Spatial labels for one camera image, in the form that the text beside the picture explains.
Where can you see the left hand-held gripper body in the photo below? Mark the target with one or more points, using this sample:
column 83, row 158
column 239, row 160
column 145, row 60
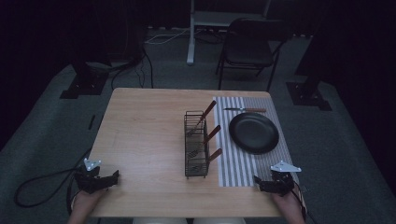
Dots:
column 88, row 182

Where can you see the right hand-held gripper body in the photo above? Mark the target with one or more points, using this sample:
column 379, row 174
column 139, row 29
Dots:
column 281, row 179

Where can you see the person's left hand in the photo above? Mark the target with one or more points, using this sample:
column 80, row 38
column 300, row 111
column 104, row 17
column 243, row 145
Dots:
column 85, row 200

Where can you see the person's right hand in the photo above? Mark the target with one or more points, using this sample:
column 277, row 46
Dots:
column 289, row 207

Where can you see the grey striped placemat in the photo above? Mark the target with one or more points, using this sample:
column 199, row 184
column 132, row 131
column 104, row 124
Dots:
column 236, row 168

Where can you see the black round plate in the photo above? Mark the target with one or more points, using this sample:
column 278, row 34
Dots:
column 253, row 133

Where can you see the small black marker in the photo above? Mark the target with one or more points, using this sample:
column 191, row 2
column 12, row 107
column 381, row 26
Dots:
column 91, row 122

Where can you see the black stand base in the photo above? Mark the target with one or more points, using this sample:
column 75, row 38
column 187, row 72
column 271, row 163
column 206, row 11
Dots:
column 84, row 85
column 308, row 93

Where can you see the black folding chair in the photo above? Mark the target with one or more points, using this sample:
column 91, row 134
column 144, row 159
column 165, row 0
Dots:
column 247, row 49

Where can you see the white metal table frame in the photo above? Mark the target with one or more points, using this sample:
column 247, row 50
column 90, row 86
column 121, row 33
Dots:
column 214, row 18

